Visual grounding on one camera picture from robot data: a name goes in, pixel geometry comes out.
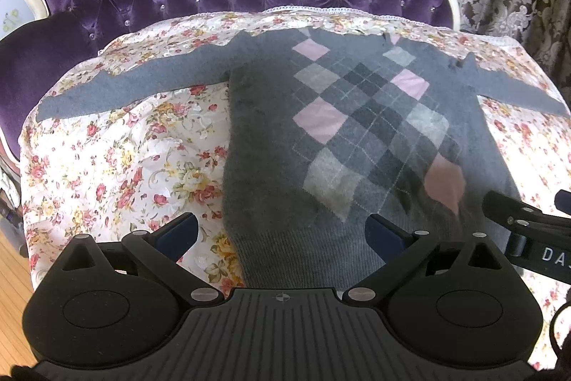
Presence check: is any grey argyle sweater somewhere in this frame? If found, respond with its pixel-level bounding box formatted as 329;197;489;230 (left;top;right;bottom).
36;29;567;287

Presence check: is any floral bed sheet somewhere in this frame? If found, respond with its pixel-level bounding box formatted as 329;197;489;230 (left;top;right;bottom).
12;8;570;380

